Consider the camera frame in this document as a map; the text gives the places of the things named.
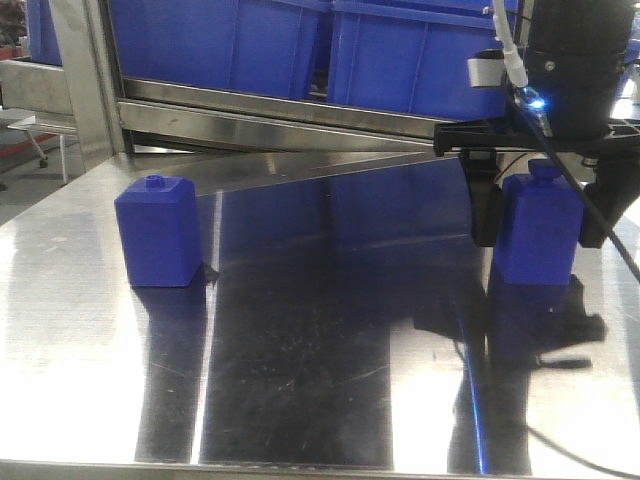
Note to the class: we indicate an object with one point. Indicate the blue bin centre right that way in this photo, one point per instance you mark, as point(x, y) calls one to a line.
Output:
point(411, 57)

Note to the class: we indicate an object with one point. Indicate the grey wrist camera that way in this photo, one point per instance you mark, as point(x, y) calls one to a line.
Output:
point(486, 69)

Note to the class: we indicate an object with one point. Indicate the blue bin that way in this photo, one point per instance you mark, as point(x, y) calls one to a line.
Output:
point(262, 47)
point(43, 43)
point(411, 57)

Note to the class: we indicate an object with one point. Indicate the blue bin centre left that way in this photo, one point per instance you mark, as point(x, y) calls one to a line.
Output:
point(262, 47)

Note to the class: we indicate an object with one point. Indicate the grey table background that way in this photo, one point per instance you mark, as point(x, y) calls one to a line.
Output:
point(37, 131)

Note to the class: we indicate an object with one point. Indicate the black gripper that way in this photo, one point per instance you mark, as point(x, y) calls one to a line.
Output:
point(615, 188)

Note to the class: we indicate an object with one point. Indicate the stainless steel shelf rack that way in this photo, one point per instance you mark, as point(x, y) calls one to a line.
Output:
point(88, 96)

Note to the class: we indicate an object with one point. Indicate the blue bin far left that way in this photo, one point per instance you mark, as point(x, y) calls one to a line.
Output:
point(43, 43)

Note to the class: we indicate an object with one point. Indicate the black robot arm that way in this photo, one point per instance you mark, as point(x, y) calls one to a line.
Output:
point(574, 57)

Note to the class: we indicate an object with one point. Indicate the blue bottle part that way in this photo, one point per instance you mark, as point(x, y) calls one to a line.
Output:
point(539, 233)
point(158, 224)

